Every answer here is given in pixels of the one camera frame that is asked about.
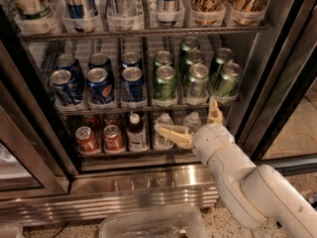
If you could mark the green soda can middle row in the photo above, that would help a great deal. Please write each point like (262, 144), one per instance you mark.
(192, 57)

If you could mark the blue pepsi can front middle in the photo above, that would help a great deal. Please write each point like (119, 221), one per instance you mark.
(100, 83)

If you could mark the clear water bottle left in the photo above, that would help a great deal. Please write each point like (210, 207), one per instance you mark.
(162, 143)

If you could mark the gold tall can right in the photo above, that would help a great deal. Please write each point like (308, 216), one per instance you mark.
(244, 12)

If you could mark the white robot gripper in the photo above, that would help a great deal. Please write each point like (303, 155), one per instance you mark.
(211, 140)

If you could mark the blue pepsi can front left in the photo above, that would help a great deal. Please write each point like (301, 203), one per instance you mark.
(66, 87)

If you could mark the red soda can front right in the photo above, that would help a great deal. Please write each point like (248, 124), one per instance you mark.
(112, 137)

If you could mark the blue pepsi can front right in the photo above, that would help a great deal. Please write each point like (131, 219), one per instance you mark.
(132, 85)

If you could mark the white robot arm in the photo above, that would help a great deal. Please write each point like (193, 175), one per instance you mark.
(252, 194)

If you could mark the small clear container corner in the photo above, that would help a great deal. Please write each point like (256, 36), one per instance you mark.
(11, 231)

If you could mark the red soda can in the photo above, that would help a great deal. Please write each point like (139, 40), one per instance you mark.
(112, 119)
(92, 121)
(86, 140)
(112, 137)

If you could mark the clear water bottle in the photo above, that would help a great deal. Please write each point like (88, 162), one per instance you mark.
(192, 121)
(162, 143)

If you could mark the stainless steel fridge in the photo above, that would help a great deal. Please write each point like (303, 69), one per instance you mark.
(70, 187)

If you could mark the blue pepsi can rear left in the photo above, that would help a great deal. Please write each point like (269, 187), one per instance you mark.
(71, 63)

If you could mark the red soda can front left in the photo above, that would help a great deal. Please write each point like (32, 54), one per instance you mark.
(86, 140)

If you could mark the blue pepsi can rear right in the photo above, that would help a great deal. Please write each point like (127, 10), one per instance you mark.
(130, 59)

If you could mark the blue red bull can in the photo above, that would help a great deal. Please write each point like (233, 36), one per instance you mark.
(166, 12)

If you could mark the blue pepsi can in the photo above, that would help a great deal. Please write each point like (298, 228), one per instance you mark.
(66, 87)
(132, 85)
(100, 83)
(130, 59)
(100, 60)
(71, 63)

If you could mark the red soda can rear right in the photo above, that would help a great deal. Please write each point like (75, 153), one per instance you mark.
(112, 119)

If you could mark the gold tall can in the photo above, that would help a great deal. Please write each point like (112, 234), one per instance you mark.
(244, 12)
(206, 11)

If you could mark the brown drink bottle white label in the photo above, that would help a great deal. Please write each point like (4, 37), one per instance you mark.
(137, 137)

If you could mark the clear plastic bin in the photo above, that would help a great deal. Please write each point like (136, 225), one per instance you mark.
(159, 222)

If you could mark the red soda can rear left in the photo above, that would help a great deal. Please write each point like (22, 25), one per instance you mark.
(92, 121)

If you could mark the clear water bottle middle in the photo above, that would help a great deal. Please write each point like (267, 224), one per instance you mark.
(192, 121)

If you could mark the glass fridge door right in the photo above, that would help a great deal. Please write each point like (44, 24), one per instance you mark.
(280, 70)

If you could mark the gold tall can left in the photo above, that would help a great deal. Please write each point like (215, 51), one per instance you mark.
(206, 11)

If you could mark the blue pepsi can rear middle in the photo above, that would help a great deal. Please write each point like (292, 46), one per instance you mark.
(100, 60)

